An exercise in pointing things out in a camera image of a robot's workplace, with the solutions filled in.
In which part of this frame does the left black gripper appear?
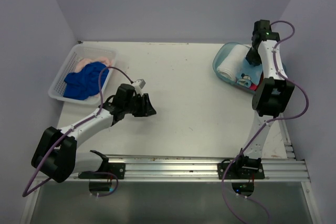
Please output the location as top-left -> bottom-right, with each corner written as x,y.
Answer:
123,93 -> 156,117

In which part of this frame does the light blue patterned cloth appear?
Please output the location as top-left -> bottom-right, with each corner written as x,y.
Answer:
236,59 -> 263,89

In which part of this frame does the white towel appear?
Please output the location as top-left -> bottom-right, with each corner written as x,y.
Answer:
216,44 -> 249,82

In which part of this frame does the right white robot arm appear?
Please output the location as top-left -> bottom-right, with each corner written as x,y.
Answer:
233,19 -> 294,179

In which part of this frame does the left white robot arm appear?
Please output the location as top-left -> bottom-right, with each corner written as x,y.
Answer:
31,79 -> 156,183

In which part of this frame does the teal transparent plastic bin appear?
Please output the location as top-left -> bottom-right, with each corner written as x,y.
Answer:
212,41 -> 288,96

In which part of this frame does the dark blue cloth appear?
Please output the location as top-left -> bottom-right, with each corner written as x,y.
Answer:
63,62 -> 106,101

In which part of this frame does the white plastic laundry basket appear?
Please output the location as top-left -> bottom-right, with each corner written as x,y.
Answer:
48,44 -> 118,105

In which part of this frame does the pink cloth in basket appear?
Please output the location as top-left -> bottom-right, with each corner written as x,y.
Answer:
74,57 -> 113,73

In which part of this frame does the pink rolled towel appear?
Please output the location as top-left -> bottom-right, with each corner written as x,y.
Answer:
249,82 -> 259,91

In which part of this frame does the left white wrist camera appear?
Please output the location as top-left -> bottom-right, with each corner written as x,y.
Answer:
132,79 -> 146,96

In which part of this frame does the aluminium mounting rail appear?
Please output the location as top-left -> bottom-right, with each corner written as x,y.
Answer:
34,155 -> 308,183

